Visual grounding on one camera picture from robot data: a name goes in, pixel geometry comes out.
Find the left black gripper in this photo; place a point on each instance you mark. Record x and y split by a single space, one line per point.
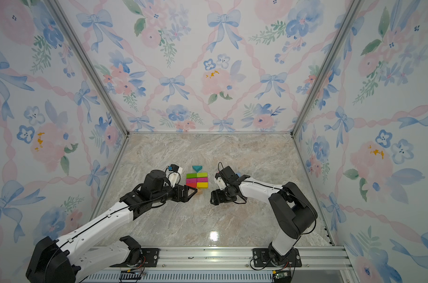
185 196

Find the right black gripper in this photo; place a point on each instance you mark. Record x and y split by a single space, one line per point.
217 197

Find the yellow block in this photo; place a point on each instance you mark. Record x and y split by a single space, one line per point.
202 185

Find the lime green block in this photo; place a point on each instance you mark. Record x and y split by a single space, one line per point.
202 175

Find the teal triangle block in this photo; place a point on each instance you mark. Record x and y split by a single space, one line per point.
197 168

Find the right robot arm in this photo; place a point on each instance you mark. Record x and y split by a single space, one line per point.
294 213

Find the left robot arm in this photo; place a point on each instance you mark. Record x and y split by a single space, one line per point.
71 257

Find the green circuit board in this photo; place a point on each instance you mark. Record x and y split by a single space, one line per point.
281 277

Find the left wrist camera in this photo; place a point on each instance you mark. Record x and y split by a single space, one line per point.
174 174

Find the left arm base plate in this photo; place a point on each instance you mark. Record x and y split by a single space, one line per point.
145 257

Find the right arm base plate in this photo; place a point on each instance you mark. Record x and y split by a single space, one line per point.
263 257

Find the left frame post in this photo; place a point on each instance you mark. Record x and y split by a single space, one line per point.
58 13

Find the frame post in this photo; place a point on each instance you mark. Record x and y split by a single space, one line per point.
339 39
58 13

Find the right frame post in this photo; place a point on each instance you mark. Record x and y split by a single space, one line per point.
339 39

